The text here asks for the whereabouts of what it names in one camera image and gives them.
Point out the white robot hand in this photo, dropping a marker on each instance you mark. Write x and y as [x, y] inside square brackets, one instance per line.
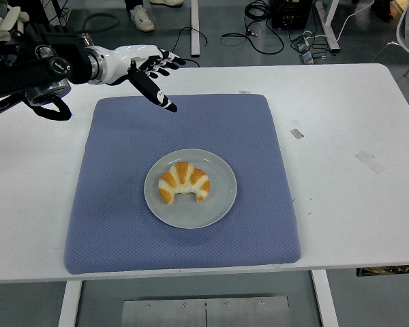
[122, 61]

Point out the blue quilted mat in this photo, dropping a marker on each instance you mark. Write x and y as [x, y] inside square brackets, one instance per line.
[122, 221]

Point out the white table leg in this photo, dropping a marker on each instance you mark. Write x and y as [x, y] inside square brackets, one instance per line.
[69, 303]
[325, 299]

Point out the large clear tape piece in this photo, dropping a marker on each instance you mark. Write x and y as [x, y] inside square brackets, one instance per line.
[369, 162]

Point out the croissant bread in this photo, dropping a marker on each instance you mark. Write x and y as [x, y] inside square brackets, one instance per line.
[184, 180]

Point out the white floor beam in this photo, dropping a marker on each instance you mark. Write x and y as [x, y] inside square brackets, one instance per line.
[195, 27]

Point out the white desk leg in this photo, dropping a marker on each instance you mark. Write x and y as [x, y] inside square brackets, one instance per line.
[329, 27]

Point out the grey power adapter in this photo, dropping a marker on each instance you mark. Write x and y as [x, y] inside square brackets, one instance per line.
[305, 47]

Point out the person's white shoe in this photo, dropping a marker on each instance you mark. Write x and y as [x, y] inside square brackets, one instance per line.
[142, 18]
[167, 2]

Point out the white chair frame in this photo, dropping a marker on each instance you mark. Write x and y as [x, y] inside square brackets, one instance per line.
[400, 30]

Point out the grey metal plate with screws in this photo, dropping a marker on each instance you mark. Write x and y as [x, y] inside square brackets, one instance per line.
[204, 313]

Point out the pale grey round plate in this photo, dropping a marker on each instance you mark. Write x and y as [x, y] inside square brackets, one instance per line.
[221, 190]

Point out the black equipment box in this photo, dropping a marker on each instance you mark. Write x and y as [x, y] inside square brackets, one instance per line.
[291, 13]

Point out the small grey tape piece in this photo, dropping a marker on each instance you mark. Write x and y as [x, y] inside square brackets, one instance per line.
[297, 133]

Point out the dark box under table edge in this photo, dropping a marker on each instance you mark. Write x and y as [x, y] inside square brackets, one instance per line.
[385, 270]

